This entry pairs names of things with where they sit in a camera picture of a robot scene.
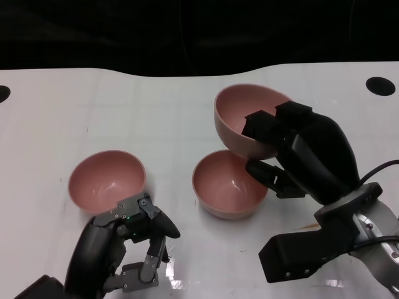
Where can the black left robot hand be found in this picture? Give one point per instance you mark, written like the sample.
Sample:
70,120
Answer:
93,255

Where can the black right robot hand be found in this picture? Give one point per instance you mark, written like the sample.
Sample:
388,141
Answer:
321,155

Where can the pink plastic bowl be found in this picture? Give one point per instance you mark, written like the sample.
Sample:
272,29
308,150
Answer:
230,106
103,177
224,187

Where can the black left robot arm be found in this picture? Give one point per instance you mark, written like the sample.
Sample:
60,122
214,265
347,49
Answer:
40,288

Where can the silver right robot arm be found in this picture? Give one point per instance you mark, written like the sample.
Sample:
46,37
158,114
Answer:
386,218

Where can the black round table grommet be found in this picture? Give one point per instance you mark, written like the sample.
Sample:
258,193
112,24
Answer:
3,93
380,86

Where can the black backdrop cloth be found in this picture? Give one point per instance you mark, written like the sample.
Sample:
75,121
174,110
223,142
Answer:
93,31

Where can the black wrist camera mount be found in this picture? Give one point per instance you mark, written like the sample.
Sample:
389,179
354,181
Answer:
290,255

